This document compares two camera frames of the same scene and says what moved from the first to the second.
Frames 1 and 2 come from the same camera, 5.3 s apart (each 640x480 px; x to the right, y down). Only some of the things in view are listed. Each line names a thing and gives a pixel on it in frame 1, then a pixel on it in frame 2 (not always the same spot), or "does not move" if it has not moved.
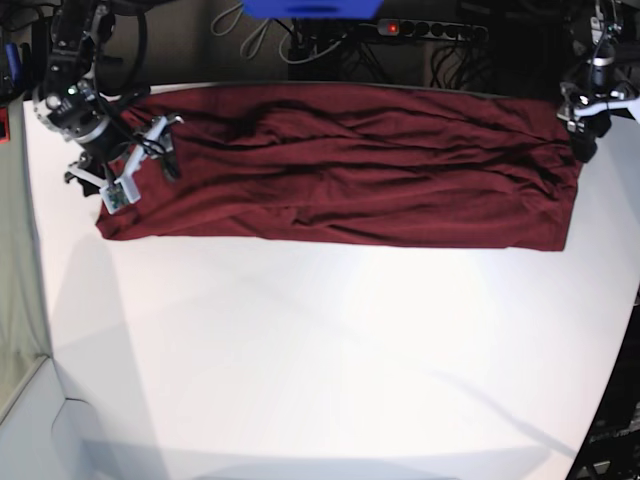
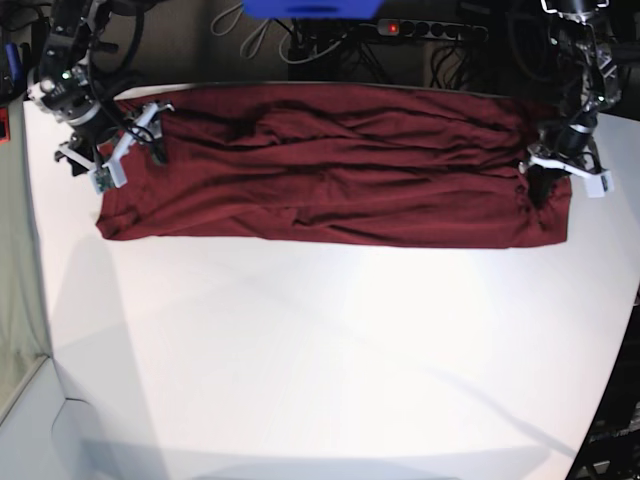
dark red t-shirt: [368, 165] does not move
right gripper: [599, 89] to [573, 150]
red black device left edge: [4, 125] does not move
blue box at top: [312, 9] does not move
